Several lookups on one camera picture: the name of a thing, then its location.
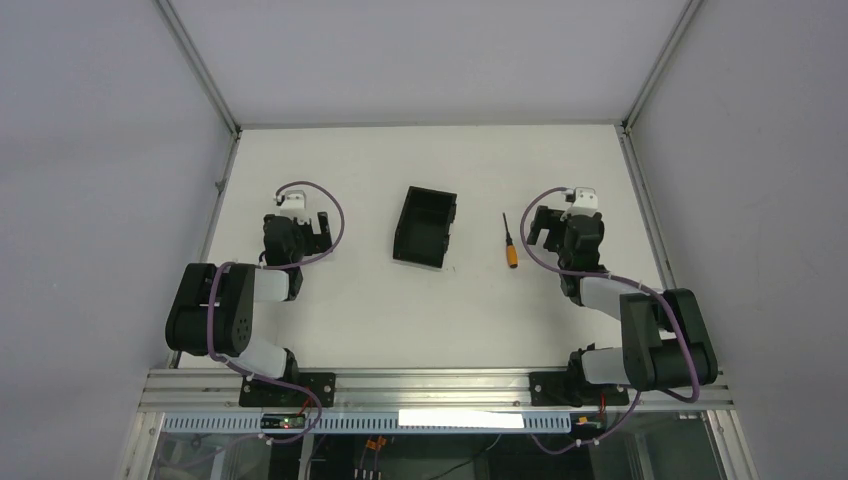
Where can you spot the aluminium front rail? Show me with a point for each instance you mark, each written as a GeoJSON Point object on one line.
{"type": "Point", "coordinates": [377, 390]}

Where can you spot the black plastic bin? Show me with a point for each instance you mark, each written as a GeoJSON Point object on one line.
{"type": "Point", "coordinates": [422, 234]}

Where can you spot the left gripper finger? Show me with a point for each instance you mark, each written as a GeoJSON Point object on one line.
{"type": "Point", "coordinates": [323, 237]}
{"type": "Point", "coordinates": [305, 249]}

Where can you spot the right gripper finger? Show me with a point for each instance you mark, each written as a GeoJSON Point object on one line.
{"type": "Point", "coordinates": [554, 238]}
{"type": "Point", "coordinates": [542, 219]}

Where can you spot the white slotted cable duct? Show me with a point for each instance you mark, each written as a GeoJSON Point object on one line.
{"type": "Point", "coordinates": [409, 421]}

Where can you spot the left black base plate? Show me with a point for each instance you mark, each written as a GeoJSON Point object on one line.
{"type": "Point", "coordinates": [259, 394]}

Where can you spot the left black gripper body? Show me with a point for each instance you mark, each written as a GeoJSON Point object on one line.
{"type": "Point", "coordinates": [315, 234]}

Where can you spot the orange handle screwdriver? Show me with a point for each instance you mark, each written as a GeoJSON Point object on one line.
{"type": "Point", "coordinates": [510, 250]}

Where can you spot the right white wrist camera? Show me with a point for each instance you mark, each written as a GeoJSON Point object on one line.
{"type": "Point", "coordinates": [583, 201]}

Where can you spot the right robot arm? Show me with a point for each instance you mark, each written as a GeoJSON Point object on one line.
{"type": "Point", "coordinates": [664, 342]}

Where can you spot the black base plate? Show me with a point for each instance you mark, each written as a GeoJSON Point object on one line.
{"type": "Point", "coordinates": [259, 394]}
{"type": "Point", "coordinates": [564, 388]}

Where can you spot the right aluminium frame post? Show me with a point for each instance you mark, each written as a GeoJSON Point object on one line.
{"type": "Point", "coordinates": [625, 131]}

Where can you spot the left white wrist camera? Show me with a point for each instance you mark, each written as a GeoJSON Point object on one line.
{"type": "Point", "coordinates": [292, 204]}

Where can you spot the small electronics board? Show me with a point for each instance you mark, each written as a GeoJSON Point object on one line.
{"type": "Point", "coordinates": [283, 422]}

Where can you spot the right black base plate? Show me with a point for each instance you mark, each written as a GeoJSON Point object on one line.
{"type": "Point", "coordinates": [564, 388]}

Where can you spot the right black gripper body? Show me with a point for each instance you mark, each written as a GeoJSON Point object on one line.
{"type": "Point", "coordinates": [547, 225]}

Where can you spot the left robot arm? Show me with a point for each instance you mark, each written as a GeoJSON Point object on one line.
{"type": "Point", "coordinates": [212, 312]}

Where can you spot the left aluminium frame post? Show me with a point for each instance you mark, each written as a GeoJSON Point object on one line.
{"type": "Point", "coordinates": [204, 77]}

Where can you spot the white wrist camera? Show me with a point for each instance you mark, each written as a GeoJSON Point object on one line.
{"type": "Point", "coordinates": [583, 201]}
{"type": "Point", "coordinates": [292, 204]}

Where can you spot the aluminium frame post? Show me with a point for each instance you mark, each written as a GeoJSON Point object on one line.
{"type": "Point", "coordinates": [204, 77]}
{"type": "Point", "coordinates": [625, 131]}

